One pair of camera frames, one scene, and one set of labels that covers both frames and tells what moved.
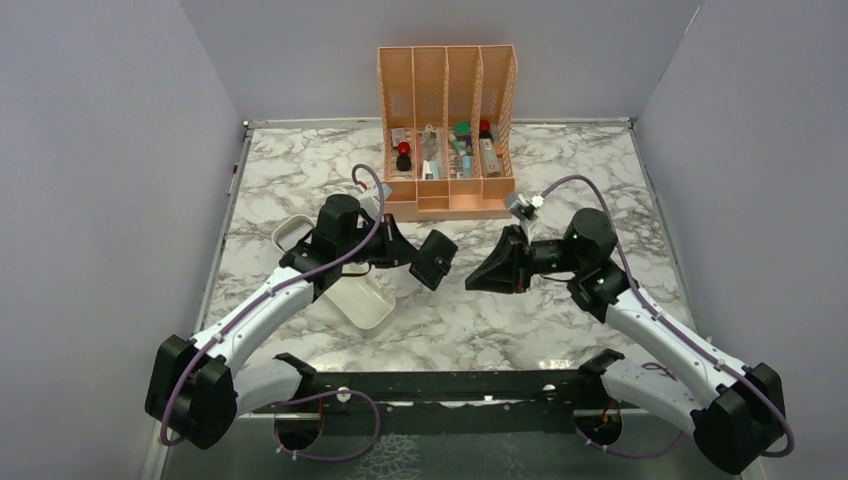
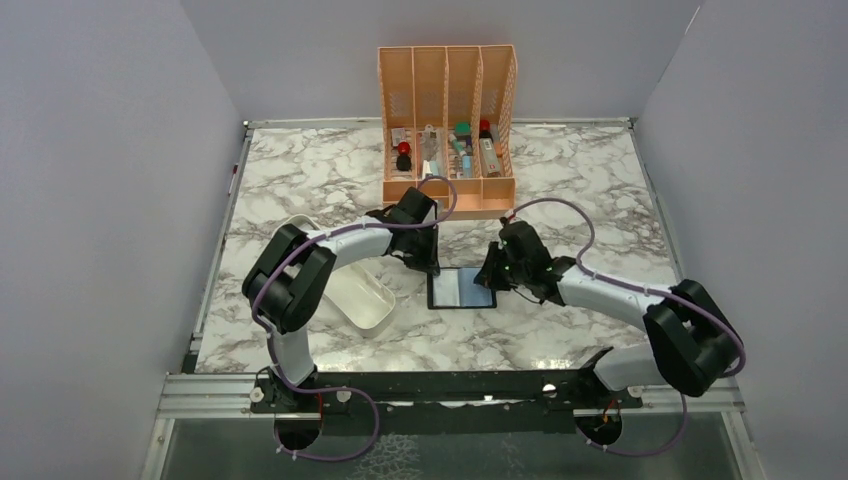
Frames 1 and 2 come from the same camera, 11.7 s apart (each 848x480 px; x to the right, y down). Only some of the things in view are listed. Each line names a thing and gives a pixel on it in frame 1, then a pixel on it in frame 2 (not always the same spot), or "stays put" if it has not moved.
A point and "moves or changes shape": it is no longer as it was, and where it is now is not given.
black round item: x=403 y=162 stays put
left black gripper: x=397 y=249 to x=429 y=262
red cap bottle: x=485 y=129 stays put
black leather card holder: x=433 y=260 moves or changes shape
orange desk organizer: x=449 y=131 stays put
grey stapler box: x=491 y=161 stays put
